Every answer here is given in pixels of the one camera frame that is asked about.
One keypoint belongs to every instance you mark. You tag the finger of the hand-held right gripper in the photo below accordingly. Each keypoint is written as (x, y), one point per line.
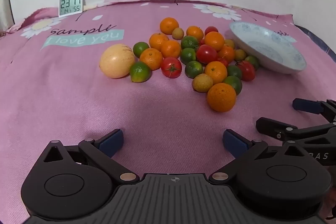
(273, 125)
(305, 105)

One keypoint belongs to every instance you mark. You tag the small yellow round fruit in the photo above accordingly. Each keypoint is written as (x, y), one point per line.
(202, 82)
(229, 43)
(239, 54)
(177, 33)

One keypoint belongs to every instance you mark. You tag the white patterned bowl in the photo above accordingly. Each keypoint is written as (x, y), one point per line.
(262, 37)

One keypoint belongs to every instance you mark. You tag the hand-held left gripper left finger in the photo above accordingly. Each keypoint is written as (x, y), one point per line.
(111, 142)

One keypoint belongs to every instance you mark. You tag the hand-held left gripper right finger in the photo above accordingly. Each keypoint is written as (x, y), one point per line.
(234, 144)

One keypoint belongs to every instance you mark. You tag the white digital clock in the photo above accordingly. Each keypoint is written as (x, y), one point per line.
(70, 5)

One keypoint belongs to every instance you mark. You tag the pink printed blanket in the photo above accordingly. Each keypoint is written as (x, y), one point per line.
(65, 98)

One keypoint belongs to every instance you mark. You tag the yellow pepino melon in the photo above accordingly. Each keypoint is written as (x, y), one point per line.
(116, 61)

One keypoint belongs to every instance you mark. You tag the blue checked sheet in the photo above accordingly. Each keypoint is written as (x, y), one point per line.
(319, 40)

